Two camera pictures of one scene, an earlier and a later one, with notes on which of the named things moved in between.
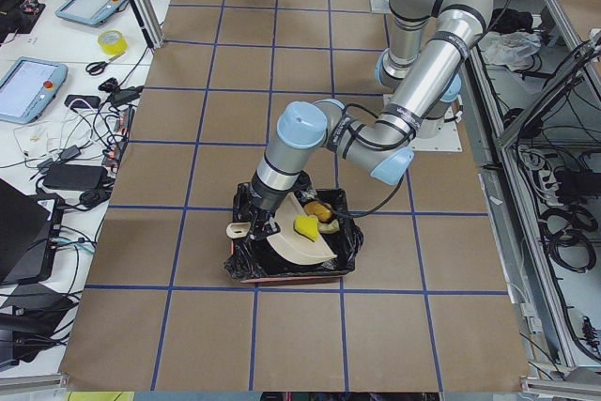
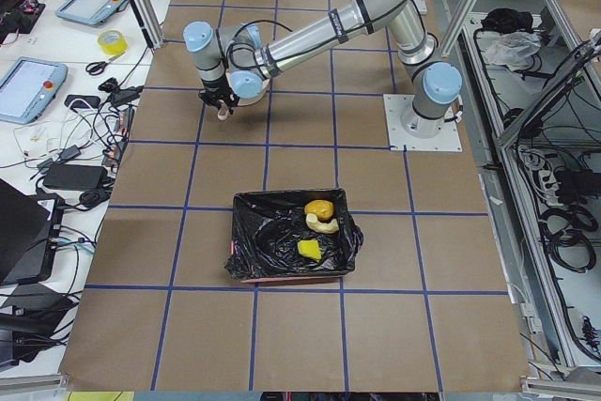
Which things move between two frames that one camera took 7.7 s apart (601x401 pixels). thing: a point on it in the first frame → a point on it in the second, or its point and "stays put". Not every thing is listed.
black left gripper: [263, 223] → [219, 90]
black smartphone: [94, 101] stays put
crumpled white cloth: [514, 50] stays put
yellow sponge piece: [306, 226] → [310, 248]
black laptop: [29, 229] stays put
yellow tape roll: [115, 48] stays put
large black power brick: [75, 176] stays put
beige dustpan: [286, 240] → [223, 111]
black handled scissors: [99, 68] stays put
